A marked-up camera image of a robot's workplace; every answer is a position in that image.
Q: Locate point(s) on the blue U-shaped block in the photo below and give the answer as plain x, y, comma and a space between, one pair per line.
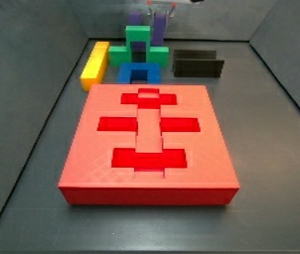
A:
140, 71

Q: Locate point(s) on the purple U-shaped block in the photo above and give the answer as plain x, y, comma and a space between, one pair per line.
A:
159, 30

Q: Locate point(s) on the red slotted board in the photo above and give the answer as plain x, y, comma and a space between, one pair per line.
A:
149, 148

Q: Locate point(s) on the yellow long bar block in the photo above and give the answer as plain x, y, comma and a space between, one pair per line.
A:
96, 66

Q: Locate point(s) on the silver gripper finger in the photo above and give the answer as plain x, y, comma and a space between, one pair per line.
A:
172, 10
151, 9

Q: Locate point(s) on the green stepped block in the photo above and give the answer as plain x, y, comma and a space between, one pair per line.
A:
123, 54

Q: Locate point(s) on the black angle bracket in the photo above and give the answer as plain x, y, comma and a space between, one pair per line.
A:
198, 63

